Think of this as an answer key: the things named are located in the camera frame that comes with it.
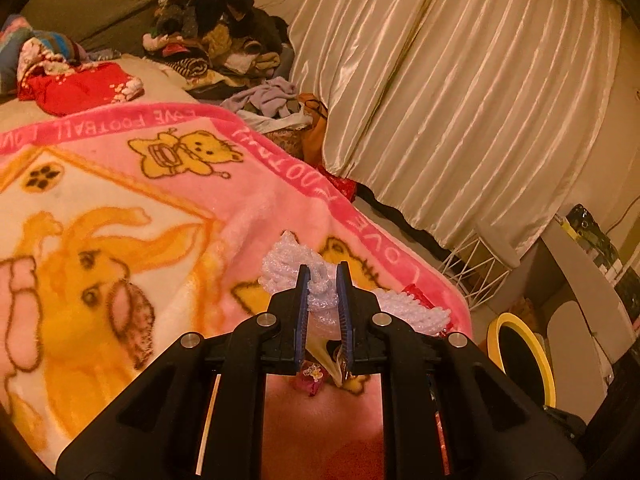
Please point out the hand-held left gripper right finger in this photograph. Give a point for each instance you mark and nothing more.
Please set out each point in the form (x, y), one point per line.
(344, 310)

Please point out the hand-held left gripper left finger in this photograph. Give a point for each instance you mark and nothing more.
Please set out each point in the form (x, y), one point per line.
(302, 310)

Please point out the white bubble wrap piece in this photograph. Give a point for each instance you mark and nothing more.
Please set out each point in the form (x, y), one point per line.
(285, 265)

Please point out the yellow round bin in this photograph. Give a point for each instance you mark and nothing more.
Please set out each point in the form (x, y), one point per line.
(542, 350)

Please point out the small pink candy wrapper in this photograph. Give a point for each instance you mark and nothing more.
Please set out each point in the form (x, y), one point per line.
(307, 380)

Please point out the red shopping bag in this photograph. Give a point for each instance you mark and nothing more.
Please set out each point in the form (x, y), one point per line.
(345, 185)

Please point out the floral fabric bag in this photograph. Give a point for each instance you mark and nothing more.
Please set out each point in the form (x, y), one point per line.
(285, 142)

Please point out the orange bag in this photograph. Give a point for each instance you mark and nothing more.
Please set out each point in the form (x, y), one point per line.
(315, 125)

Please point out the pink printed blanket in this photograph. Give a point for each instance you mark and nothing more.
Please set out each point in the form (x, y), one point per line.
(150, 200)

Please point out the lilac cloth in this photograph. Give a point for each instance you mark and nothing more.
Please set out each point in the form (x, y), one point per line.
(270, 97)

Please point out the white dressing table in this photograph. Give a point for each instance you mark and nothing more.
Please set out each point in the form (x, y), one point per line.
(575, 280)

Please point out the cream satin curtain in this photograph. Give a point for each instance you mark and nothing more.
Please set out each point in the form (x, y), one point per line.
(450, 85)

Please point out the black patterned bag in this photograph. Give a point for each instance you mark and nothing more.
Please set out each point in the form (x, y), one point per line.
(592, 232)

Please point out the pile of dark clothes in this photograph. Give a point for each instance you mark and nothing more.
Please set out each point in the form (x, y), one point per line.
(220, 25)

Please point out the red flowered garment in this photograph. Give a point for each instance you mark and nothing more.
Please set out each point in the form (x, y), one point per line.
(85, 85)

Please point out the striped colourful cloth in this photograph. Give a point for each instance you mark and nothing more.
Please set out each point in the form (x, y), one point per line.
(45, 42)

